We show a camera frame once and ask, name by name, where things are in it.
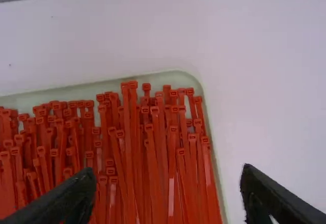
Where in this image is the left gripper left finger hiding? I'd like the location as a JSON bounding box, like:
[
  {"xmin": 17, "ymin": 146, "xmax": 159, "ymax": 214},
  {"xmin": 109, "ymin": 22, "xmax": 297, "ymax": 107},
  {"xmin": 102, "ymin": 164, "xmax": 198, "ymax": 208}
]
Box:
[{"xmin": 0, "ymin": 167, "xmax": 98, "ymax": 224}]

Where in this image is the row of orange cable ties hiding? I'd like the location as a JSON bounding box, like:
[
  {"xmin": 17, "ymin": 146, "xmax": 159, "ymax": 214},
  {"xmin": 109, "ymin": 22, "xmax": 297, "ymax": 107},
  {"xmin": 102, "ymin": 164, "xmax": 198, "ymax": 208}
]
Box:
[{"xmin": 0, "ymin": 80, "xmax": 223, "ymax": 224}]

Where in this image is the pale tray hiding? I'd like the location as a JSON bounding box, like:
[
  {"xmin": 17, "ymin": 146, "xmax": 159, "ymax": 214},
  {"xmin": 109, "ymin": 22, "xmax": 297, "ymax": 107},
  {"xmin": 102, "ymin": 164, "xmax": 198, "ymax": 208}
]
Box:
[{"xmin": 0, "ymin": 68, "xmax": 232, "ymax": 224}]

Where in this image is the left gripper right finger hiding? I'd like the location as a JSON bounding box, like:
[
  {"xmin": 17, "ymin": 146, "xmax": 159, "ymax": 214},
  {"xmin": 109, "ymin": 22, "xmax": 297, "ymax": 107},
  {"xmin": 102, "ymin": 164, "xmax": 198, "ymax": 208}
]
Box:
[{"xmin": 240, "ymin": 163, "xmax": 326, "ymax": 224}]

